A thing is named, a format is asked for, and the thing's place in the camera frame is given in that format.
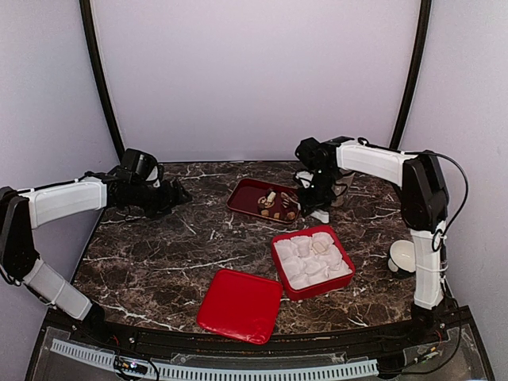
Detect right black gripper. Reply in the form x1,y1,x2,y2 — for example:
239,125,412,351
296,168,339,217

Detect cream mug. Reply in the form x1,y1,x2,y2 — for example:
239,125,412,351
332,170,355,207

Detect white bowl dark base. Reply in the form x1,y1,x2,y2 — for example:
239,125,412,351
387,240,416,279

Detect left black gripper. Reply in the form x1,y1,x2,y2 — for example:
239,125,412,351
129,179,192,221

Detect black frame post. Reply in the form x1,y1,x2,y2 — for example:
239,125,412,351
79,0,125,160
389,0,433,149

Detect right black frame post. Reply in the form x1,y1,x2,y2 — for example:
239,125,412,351
389,0,433,149

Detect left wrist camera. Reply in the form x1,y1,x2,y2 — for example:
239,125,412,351
115,148,159,184

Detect grey cable duct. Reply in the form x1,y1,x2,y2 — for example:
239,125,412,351
49,339,379,380

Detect dark red tray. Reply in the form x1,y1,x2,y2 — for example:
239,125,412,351
226,179,300,225

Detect red box lid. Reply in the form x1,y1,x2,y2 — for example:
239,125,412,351
197,269,283,345

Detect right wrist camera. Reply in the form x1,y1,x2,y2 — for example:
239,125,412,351
294,137,333,171

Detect metal tongs white handles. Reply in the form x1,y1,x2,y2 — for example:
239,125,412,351
281,188,330,224

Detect left black frame post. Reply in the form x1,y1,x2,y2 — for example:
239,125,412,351
79,0,125,160

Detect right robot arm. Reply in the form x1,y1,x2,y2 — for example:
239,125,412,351
294,137,455,344

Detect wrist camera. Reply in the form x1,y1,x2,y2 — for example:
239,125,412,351
294,137,333,171
115,148,159,184

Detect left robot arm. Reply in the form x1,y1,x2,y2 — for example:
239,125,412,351
1,172,191,346

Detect red box with liners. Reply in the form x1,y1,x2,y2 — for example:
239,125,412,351
271,225,356,301

